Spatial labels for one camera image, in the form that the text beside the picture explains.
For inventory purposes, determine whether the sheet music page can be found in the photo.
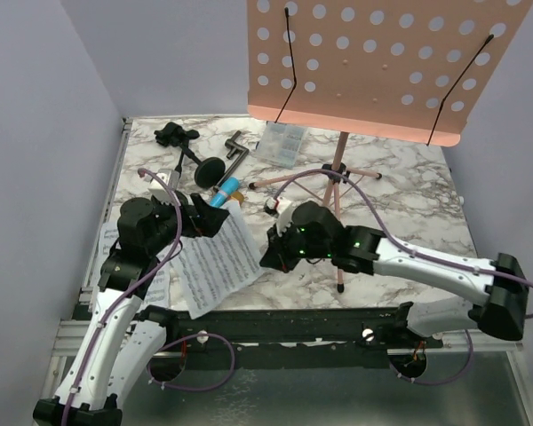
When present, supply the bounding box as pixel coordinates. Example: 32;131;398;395
89;221;171;312
171;201;265;320

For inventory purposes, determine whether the black mounting base rail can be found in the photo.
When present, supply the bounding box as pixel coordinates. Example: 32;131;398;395
142;303;442;378

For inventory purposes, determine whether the gold toy microphone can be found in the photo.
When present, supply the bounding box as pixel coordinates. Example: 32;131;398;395
229;191;244;204

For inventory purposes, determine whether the blue toy microphone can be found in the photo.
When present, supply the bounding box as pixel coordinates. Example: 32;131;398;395
209;177;240;208

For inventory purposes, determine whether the dark metal drum key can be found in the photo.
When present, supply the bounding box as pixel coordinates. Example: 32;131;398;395
213;130;250;192

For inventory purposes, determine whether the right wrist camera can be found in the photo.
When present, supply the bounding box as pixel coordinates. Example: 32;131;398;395
264;197;297;221

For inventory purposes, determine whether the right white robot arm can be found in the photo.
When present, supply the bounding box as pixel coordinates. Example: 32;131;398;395
259;199;529;342

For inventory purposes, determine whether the black round-base mic stand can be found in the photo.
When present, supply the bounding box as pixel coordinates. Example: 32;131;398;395
181;146;226;189

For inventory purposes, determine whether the pink perforated music stand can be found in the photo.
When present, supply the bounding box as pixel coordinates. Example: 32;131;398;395
245;0;533;294

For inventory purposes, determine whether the black mic clip stand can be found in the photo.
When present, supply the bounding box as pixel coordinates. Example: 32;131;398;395
154;122;201;174

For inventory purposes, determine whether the aluminium extrusion frame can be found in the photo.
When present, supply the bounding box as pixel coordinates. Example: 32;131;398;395
30;117;529;426

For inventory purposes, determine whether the clear plastic compartment box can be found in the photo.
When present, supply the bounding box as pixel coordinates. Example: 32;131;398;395
254;122;308;169

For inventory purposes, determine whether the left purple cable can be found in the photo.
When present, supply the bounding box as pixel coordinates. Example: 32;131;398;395
61;167;237;422

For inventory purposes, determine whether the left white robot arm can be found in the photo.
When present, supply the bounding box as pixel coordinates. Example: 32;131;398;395
33;193;229;425

